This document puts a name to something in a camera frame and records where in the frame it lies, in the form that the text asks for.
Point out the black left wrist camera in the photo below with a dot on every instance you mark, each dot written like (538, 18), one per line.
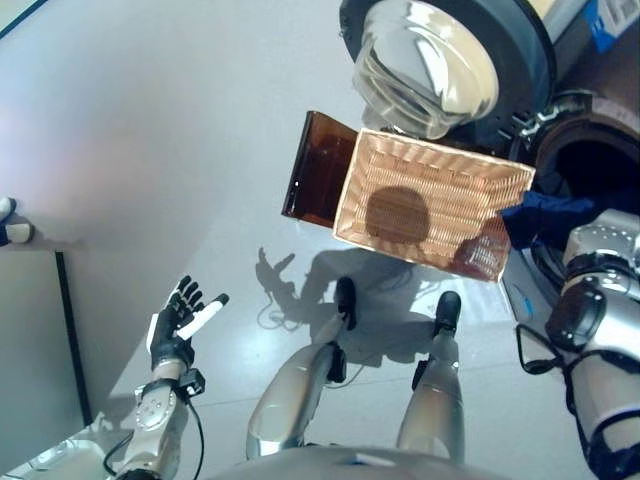
(192, 382)

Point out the grey washing machine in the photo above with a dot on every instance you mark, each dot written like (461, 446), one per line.
(600, 140)

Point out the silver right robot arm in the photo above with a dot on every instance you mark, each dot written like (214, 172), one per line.
(600, 310)

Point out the wicker laundry basket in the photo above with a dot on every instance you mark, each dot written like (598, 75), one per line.
(450, 175)

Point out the blue energy label sticker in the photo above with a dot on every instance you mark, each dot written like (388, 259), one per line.
(607, 25)

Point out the blue garment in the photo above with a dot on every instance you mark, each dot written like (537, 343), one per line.
(545, 215)

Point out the grey robot torso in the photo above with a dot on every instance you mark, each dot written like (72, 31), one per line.
(350, 465)

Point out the silver right robot leg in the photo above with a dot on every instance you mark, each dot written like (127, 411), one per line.
(435, 400)

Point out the round glass washer door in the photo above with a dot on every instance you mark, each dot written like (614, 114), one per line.
(425, 65)

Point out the silver left robot leg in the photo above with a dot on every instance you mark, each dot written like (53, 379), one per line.
(290, 400)

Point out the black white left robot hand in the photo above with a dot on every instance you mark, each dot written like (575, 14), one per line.
(167, 340)

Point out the beige slipper shoe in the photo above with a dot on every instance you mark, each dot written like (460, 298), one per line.
(7, 207)
(21, 233)

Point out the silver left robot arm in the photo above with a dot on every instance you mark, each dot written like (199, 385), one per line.
(155, 415)

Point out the silver robot leg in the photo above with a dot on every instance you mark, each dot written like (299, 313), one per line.
(435, 400)
(290, 400)

